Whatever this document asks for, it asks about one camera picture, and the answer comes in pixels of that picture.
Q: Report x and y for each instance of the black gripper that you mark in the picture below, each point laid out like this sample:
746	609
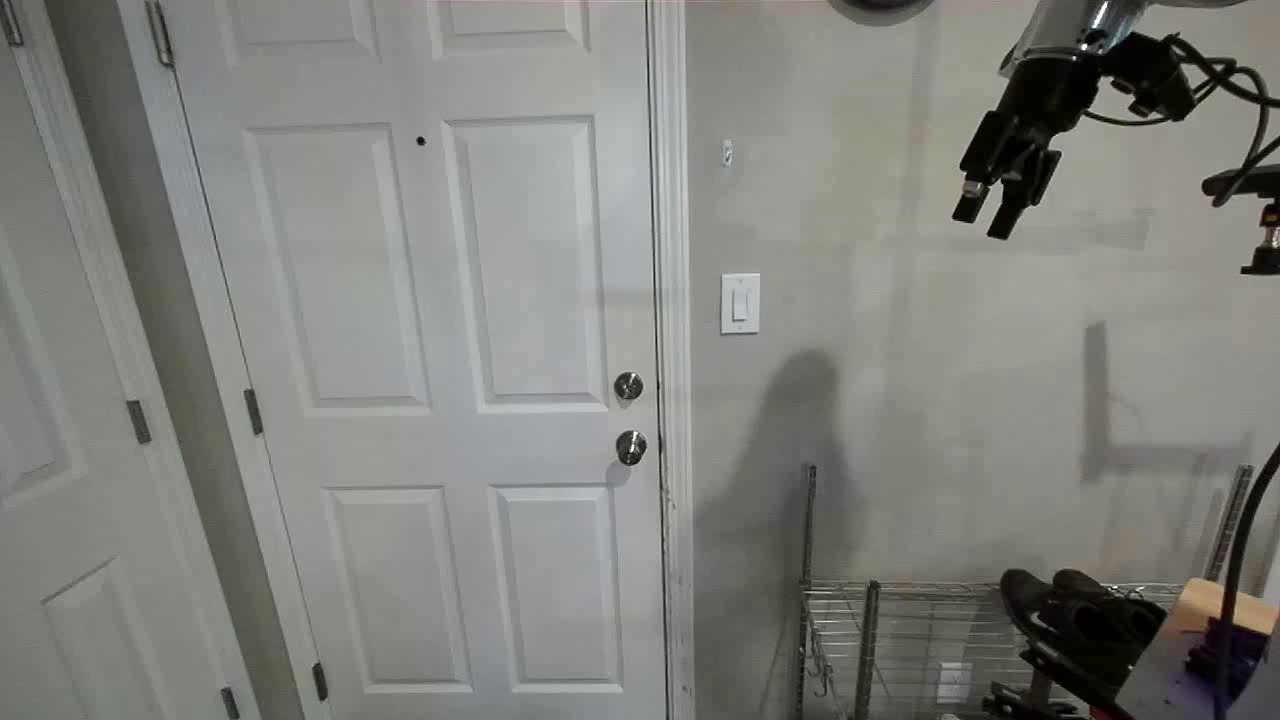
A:
1044	96

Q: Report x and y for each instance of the white wall light switch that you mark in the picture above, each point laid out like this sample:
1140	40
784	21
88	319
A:
740	303

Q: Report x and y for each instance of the dark round ceiling fixture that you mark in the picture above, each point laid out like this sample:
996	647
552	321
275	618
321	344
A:
881	6

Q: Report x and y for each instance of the silver deadbolt lock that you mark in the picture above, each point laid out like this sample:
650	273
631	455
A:
631	385

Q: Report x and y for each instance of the silver door knob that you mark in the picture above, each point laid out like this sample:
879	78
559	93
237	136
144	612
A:
631	446

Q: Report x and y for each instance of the black equipment at corner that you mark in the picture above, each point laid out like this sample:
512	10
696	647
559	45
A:
1106	626

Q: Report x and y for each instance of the light wooden block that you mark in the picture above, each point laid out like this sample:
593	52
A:
1224	605

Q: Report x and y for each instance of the grey purple device housing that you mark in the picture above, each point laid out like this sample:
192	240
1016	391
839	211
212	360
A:
1181	674

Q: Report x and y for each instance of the white six-panel door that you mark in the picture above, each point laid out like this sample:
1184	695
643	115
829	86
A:
425	385

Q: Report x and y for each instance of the dark door hinge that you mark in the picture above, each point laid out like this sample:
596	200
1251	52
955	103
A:
321	683
231	702
9	16
255	410
161	32
138	422

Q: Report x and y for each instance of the white panelled closet door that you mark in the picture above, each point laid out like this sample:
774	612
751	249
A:
83	443

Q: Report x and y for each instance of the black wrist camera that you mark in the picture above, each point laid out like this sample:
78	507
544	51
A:
1155	78

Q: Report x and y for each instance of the black camera on mount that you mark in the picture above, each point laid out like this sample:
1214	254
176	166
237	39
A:
1256	200

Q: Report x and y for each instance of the white door frame trim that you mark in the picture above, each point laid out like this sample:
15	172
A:
671	360

